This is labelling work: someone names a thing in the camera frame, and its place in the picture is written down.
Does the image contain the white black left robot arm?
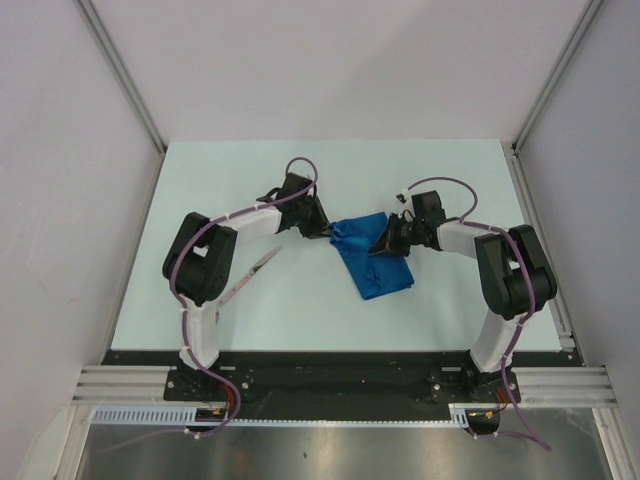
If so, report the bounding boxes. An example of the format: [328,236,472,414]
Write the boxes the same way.
[162,172,330,400]

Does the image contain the aluminium corner post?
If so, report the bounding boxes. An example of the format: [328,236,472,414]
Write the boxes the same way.
[512,0,609,151]
[74,0,168,157]

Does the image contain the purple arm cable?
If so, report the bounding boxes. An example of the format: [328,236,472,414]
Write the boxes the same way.
[399,177,551,451]
[168,157,321,374]

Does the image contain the blue satin napkin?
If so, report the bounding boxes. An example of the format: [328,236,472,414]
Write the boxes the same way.
[330,212,414,300]

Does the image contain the aluminium front frame rail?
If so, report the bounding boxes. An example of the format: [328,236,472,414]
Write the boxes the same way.
[73,366,617,408]

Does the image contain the white slotted cable duct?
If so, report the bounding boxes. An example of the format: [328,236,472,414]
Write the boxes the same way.
[89,402,474,429]

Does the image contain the aluminium left corner post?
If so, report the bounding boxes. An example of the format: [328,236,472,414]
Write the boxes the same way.
[74,0,168,157]

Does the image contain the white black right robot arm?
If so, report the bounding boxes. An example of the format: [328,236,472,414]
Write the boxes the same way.
[369,191,558,401]

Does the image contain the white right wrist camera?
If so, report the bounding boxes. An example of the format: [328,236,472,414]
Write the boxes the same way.
[396,188,413,211]

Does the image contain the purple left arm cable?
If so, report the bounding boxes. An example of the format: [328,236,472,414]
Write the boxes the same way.
[168,157,321,374]

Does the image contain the aluminium right corner post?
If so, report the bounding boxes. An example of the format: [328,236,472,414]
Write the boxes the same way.
[512,0,609,151]

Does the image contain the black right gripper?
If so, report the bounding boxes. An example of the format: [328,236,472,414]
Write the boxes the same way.
[369,212,425,257]

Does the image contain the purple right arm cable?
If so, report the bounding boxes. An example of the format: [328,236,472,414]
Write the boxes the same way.
[399,177,551,451]

